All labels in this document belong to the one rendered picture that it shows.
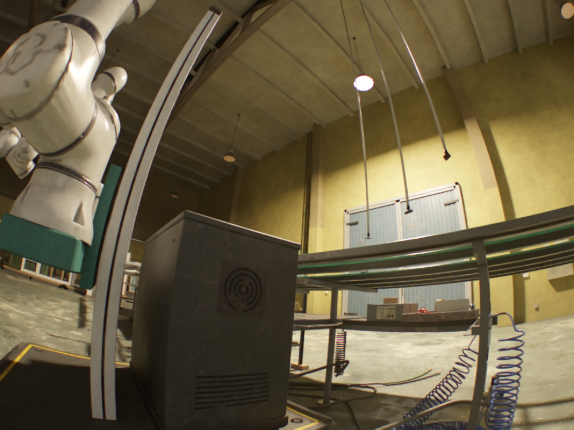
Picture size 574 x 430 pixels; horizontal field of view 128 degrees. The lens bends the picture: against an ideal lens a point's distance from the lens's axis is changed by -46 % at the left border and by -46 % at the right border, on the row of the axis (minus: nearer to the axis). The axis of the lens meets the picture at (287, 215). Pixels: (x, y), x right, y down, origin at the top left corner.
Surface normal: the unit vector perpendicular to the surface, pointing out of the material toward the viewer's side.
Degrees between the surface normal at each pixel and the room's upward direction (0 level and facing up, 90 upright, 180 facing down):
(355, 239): 90
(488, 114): 90
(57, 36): 94
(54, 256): 90
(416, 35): 180
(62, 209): 71
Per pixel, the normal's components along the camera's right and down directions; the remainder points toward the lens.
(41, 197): 0.54, -0.57
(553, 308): -0.70, -0.29
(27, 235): 0.65, -0.22
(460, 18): -0.07, 0.94
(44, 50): 0.41, -0.19
